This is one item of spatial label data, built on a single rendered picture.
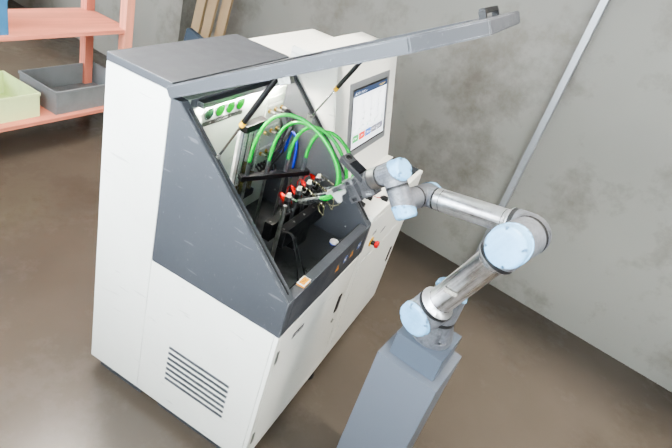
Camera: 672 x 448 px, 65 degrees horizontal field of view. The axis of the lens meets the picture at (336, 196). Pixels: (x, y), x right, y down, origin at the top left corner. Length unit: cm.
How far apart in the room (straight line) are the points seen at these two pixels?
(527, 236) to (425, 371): 70
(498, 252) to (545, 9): 234
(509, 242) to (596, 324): 263
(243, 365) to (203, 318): 23
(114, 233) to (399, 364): 118
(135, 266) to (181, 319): 27
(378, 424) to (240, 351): 59
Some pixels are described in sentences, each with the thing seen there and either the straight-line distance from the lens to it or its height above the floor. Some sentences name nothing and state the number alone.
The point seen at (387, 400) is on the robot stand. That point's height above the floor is 63.
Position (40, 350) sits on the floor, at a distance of 288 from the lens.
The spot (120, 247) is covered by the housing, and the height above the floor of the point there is 76.
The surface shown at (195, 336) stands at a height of 57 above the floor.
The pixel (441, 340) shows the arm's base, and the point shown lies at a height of 93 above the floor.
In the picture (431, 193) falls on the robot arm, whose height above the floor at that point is 139.
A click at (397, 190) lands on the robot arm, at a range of 166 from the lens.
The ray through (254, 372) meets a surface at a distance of 205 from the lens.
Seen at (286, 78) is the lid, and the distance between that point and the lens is 149.
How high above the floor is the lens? 212
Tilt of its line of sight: 29 degrees down
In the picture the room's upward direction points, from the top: 17 degrees clockwise
